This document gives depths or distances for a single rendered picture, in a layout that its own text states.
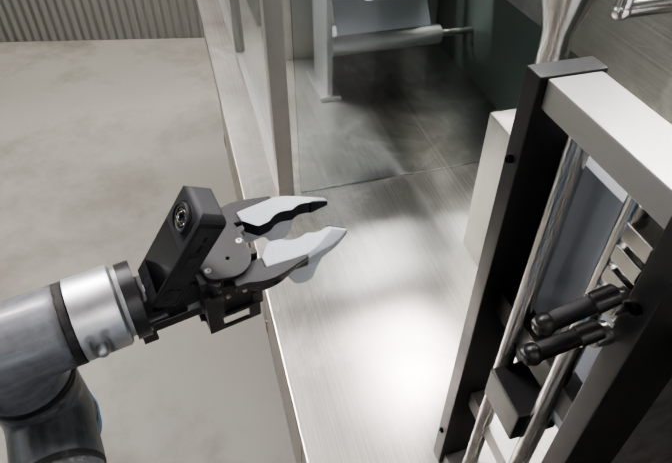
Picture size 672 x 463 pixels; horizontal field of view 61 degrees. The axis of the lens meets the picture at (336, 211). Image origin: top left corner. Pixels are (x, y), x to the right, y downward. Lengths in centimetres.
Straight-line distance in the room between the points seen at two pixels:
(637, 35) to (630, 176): 70
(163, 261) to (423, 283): 55
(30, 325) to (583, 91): 44
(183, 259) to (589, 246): 31
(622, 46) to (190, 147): 219
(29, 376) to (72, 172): 239
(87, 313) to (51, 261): 196
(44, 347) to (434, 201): 78
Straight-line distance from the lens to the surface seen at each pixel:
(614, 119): 37
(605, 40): 109
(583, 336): 37
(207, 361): 198
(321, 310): 91
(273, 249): 53
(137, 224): 250
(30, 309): 53
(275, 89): 96
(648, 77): 102
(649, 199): 34
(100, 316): 51
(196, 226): 46
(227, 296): 54
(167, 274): 50
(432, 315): 92
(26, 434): 58
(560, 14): 76
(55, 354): 52
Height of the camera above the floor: 162
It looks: 42 degrees down
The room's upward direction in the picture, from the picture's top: straight up
